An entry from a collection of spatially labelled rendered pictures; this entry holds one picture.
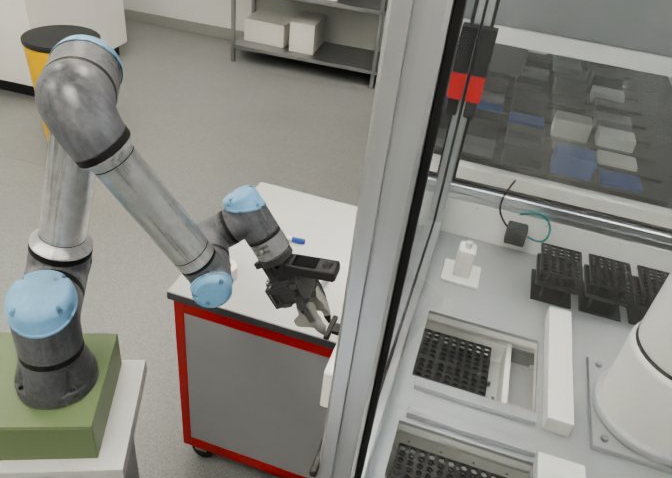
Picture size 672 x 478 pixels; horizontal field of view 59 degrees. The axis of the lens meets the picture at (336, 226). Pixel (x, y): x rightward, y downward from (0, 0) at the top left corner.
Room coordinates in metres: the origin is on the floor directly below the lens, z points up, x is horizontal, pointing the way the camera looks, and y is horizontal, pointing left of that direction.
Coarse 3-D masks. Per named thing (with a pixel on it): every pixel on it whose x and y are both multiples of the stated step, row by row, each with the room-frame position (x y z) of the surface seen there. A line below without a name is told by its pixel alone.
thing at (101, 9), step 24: (0, 0) 3.70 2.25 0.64; (24, 0) 3.67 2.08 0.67; (48, 0) 3.88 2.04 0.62; (72, 0) 4.12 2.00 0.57; (96, 0) 4.39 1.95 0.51; (120, 0) 4.70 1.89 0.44; (0, 24) 3.71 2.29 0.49; (24, 24) 3.67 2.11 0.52; (48, 24) 3.84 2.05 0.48; (72, 24) 4.09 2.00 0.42; (96, 24) 4.36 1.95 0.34; (120, 24) 4.67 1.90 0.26; (0, 48) 3.71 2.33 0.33; (0, 72) 3.72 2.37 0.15; (24, 72) 3.69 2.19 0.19
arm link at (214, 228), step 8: (216, 216) 0.98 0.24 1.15; (200, 224) 0.97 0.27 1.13; (208, 224) 0.96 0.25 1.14; (216, 224) 0.96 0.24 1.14; (224, 224) 0.96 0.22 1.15; (208, 232) 0.94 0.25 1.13; (216, 232) 0.95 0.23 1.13; (224, 232) 0.95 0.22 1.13; (216, 240) 0.92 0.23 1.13; (224, 240) 0.94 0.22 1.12; (232, 240) 0.95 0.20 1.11
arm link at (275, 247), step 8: (280, 232) 0.99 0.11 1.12; (272, 240) 0.96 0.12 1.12; (280, 240) 0.97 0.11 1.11; (256, 248) 0.96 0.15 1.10; (264, 248) 0.96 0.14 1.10; (272, 248) 0.96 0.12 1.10; (280, 248) 0.96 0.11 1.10; (256, 256) 0.96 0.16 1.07; (264, 256) 0.95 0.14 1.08; (272, 256) 0.95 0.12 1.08
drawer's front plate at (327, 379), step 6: (330, 360) 0.84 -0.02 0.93; (330, 366) 0.82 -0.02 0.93; (324, 372) 0.81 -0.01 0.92; (330, 372) 0.81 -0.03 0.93; (324, 378) 0.81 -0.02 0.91; (330, 378) 0.80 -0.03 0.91; (324, 384) 0.80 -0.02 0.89; (330, 384) 0.80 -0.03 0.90; (324, 390) 0.80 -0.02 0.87; (324, 396) 0.80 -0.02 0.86; (324, 402) 0.80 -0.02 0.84
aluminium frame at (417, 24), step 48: (432, 0) 0.38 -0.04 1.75; (384, 48) 0.39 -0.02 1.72; (432, 48) 0.38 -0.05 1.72; (384, 96) 0.39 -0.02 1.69; (432, 96) 0.38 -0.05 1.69; (384, 144) 0.39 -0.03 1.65; (432, 144) 0.39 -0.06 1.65; (384, 192) 0.39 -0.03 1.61; (384, 240) 0.38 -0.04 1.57; (384, 288) 0.38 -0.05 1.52; (384, 336) 0.39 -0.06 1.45; (336, 384) 0.39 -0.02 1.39; (336, 432) 0.39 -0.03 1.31
